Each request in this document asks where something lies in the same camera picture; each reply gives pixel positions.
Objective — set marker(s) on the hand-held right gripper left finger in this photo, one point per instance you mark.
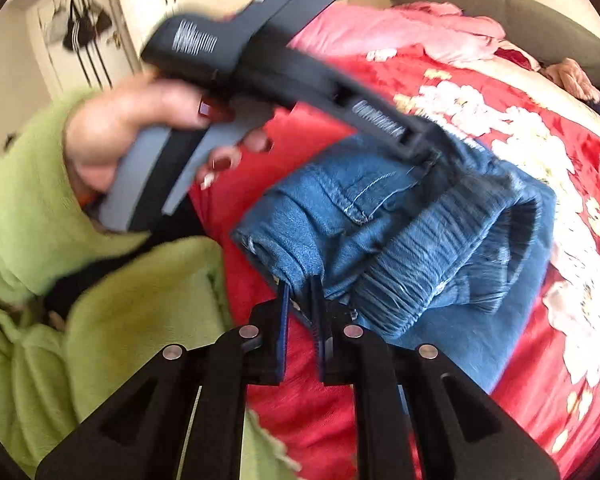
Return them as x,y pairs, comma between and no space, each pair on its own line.
281,332

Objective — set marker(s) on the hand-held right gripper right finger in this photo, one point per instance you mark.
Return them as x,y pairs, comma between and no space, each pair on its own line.
320,332

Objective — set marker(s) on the blue denim pants lace trim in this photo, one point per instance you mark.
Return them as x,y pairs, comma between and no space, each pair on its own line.
380,240

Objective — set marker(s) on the person's left forearm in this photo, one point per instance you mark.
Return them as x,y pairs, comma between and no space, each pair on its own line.
25,200

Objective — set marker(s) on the person's left hand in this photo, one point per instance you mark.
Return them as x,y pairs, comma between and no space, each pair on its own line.
115,115

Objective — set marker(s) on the pink quilt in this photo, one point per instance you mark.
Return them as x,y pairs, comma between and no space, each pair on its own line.
380,30

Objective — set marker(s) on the red floral blanket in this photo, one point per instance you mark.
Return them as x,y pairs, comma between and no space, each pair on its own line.
290,435

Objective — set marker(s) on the hanging dark bags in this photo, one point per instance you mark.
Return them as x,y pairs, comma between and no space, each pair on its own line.
82,27

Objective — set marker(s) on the white door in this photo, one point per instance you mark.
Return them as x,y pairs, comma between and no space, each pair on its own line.
50,60

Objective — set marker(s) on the person's green garment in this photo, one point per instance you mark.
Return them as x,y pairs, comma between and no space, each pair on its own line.
130,310

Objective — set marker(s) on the grey bed headboard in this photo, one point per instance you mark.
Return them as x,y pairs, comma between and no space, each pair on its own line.
505,15

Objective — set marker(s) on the pink fluffy garment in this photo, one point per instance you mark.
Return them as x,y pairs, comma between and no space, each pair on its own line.
572,77

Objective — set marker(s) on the beige duvet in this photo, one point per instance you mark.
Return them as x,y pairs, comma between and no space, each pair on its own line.
597,116

